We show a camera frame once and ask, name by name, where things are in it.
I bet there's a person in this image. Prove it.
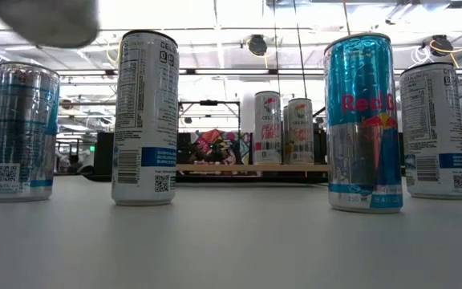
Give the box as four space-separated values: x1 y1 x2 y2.
67 153 83 176

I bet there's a white Celsius can black lid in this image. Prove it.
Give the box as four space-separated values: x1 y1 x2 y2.
0 0 101 49

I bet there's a black metal table frame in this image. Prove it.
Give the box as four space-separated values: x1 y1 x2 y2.
80 171 330 185

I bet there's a white Celsius Peach Vibe can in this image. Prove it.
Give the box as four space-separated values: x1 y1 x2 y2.
253 91 282 165

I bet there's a white Celsius can blue band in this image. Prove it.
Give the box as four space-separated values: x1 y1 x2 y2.
111 30 180 207
399 62 462 201

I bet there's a silver blue Red Bull can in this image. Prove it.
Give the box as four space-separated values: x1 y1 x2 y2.
322 32 403 214
0 61 61 203

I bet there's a colourful patterned box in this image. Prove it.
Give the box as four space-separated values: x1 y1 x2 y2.
190 128 252 165

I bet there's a white Celsius Tropical Vibe can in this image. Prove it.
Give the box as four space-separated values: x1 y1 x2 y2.
286 97 315 165

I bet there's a black ceiling cable reel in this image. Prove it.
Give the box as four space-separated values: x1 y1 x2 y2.
247 34 269 57
429 35 455 57

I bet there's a black box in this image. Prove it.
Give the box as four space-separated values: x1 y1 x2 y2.
94 131 115 177

